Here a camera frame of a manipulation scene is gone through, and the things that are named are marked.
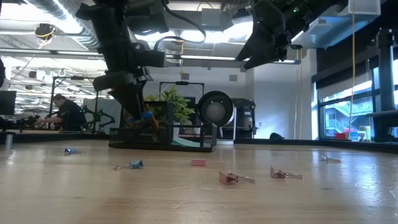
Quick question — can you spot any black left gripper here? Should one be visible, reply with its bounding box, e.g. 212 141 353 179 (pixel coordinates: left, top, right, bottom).
93 67 153 120

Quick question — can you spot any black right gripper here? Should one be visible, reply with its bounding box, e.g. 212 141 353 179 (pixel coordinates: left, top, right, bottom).
236 0 313 70

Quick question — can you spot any black mesh desk organizer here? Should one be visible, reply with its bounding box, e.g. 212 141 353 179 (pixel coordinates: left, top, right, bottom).
108 100 218 153

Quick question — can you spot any teal sticky note pad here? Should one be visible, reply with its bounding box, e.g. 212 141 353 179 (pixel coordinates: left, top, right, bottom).
170 137 201 149

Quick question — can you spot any blue binder clip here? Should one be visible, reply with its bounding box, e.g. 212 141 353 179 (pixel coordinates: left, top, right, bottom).
112 159 145 171
63 147 86 156

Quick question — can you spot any silver binder clip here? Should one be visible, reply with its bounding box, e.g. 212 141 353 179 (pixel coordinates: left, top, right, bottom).
320 154 342 164

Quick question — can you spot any green plant in white pot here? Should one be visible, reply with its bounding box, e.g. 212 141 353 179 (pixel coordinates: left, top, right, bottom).
145 85 197 126

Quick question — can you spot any grey ceiling unit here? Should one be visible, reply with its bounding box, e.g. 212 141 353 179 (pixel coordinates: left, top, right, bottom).
200 7 223 29

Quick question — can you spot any person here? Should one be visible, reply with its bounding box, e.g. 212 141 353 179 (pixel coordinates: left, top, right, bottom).
33 93 88 132

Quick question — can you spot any pink binder clip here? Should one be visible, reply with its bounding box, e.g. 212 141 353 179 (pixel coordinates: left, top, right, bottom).
269 166 305 180
218 170 257 186

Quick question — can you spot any black computer monitor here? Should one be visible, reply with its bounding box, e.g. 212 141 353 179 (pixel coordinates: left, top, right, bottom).
0 90 17 116

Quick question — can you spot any black side shelf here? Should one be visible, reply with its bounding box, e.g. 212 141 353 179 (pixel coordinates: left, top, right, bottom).
365 110 398 143

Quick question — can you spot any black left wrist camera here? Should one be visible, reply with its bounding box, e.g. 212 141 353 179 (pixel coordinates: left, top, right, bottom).
130 49 167 69

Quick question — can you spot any black camera stand frame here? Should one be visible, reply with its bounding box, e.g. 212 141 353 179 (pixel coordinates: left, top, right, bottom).
159 80 206 103

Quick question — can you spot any background black rig frame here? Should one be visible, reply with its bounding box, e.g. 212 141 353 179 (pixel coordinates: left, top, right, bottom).
49 75 101 134

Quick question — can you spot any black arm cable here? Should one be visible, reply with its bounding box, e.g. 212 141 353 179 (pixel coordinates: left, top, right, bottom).
154 0 208 51

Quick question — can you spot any silver ventilation duct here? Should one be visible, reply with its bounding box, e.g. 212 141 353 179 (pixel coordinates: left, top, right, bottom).
26 0 103 52

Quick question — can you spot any yellow cord reel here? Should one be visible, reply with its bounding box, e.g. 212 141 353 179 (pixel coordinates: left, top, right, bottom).
33 22 57 42

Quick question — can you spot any silver metal post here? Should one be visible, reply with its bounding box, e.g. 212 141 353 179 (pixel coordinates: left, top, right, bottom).
4 133 14 156

